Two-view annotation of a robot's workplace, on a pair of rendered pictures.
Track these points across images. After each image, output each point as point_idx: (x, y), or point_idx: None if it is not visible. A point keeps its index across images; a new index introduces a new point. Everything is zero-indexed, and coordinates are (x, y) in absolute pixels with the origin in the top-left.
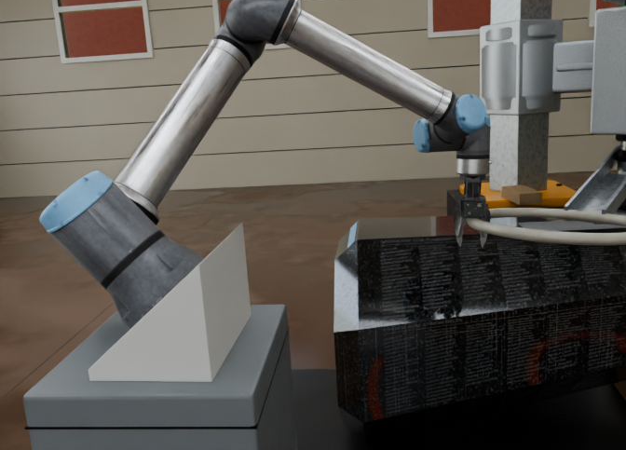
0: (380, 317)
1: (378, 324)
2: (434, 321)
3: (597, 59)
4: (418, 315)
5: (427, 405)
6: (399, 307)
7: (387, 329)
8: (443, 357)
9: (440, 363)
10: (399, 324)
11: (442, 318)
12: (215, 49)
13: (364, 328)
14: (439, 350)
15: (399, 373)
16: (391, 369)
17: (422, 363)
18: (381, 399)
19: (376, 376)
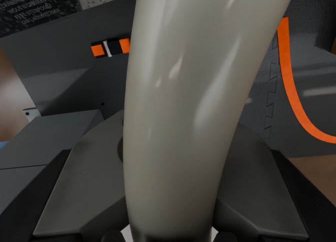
0: (10, 17)
1: (19, 27)
2: (108, 1)
3: None
4: (75, 0)
5: None
6: None
7: (39, 25)
8: None
9: None
10: (51, 20)
11: None
12: None
13: (3, 36)
14: None
15: (85, 12)
16: (74, 15)
17: (110, 3)
18: (78, 15)
19: (61, 20)
